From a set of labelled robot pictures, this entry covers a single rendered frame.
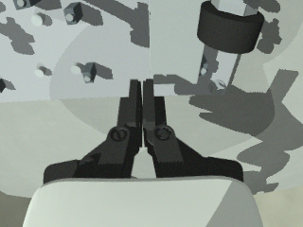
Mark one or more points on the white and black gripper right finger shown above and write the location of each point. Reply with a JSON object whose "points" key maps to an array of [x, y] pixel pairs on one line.
{"points": [[171, 156]]}

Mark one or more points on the grey fixture plate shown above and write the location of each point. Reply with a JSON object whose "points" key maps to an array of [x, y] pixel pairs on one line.
{"points": [[114, 34]]}

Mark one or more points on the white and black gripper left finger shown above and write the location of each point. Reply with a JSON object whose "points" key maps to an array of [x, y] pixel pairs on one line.
{"points": [[107, 160]]}

